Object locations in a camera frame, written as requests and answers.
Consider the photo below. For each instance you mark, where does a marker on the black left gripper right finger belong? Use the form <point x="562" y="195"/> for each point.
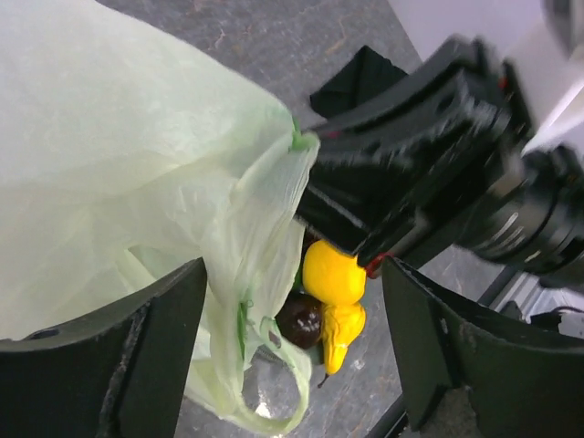
<point x="518" y="380"/>

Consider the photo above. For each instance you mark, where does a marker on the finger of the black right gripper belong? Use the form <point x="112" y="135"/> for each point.
<point x="436" y="123"/>
<point x="367" y="214"/>

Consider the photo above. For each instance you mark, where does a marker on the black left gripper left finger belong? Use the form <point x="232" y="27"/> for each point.
<point x="119" y="371"/>

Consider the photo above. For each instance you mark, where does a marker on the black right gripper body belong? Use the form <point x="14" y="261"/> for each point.
<point x="516" y="208"/>

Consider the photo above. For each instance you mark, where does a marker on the yellow lemon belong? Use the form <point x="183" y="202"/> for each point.
<point x="331" y="276"/>

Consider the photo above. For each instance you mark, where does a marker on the light green plastic bag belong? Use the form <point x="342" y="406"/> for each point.
<point x="127" y="153"/>

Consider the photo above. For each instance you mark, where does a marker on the yellow pear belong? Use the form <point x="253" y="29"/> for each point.
<point x="342" y="324"/>

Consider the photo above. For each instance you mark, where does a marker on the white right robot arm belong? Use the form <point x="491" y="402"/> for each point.
<point x="548" y="60"/>

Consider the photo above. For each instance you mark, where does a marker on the black folded cloth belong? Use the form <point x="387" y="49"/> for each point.
<point x="366" y="76"/>

